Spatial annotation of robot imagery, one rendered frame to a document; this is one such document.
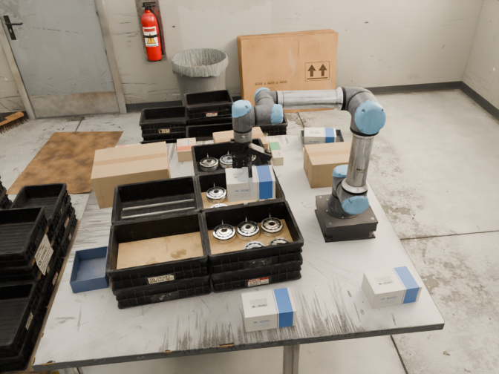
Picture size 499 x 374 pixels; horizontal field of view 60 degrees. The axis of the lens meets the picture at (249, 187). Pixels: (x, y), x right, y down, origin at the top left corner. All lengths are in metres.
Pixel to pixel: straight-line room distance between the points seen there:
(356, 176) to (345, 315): 0.57
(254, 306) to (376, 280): 0.52
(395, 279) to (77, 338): 1.30
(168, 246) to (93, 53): 3.33
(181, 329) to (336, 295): 0.66
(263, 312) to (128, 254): 0.65
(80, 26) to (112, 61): 0.44
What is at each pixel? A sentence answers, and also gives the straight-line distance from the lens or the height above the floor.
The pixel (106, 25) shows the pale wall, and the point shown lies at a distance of 4.87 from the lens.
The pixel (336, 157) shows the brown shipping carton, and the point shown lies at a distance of 2.48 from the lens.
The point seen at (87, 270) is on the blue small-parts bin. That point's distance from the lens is 2.17.
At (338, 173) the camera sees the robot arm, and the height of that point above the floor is 1.03.
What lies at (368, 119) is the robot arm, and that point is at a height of 1.39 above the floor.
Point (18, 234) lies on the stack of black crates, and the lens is 2.89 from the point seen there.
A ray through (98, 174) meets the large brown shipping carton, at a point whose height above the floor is 0.90.
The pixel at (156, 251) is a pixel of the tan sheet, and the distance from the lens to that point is 1.97.
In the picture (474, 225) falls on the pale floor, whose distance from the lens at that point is 3.63.
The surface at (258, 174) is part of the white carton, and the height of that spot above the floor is 1.14.
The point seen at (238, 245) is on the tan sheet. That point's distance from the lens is 1.94.
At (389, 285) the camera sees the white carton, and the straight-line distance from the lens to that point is 1.89.
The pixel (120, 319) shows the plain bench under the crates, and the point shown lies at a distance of 1.93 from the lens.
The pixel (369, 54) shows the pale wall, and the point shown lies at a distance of 5.24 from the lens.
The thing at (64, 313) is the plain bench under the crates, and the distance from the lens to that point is 2.04.
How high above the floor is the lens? 2.16
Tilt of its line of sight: 36 degrees down
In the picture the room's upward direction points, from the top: 2 degrees counter-clockwise
